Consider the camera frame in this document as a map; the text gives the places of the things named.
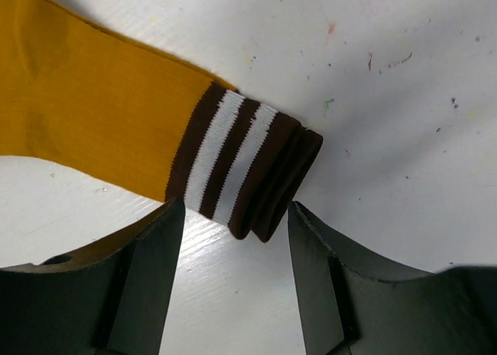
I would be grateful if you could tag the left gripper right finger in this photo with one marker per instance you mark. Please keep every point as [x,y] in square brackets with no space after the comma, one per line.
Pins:
[352,300]

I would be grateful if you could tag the mustard yellow sock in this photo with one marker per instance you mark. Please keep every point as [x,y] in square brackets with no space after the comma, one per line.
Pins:
[83,96]

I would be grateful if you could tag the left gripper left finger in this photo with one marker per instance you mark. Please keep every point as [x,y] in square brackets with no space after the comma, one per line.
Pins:
[108,297]

